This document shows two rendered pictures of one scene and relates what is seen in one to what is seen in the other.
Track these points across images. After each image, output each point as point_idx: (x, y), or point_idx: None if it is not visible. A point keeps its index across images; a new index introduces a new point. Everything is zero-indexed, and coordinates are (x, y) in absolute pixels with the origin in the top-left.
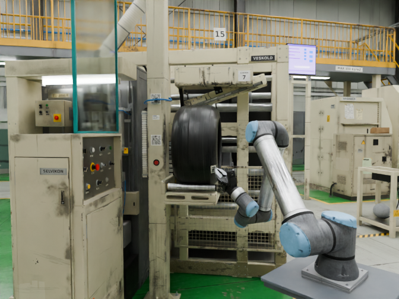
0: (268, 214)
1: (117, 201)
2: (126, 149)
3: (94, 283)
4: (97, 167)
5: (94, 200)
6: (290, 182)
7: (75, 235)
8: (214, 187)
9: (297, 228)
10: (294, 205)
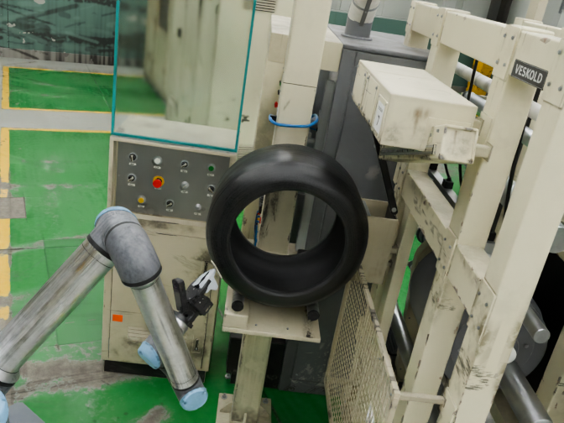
0: (176, 393)
1: (201, 241)
2: None
3: (124, 302)
4: (154, 183)
5: (138, 218)
6: (18, 315)
7: None
8: (232, 302)
9: None
10: None
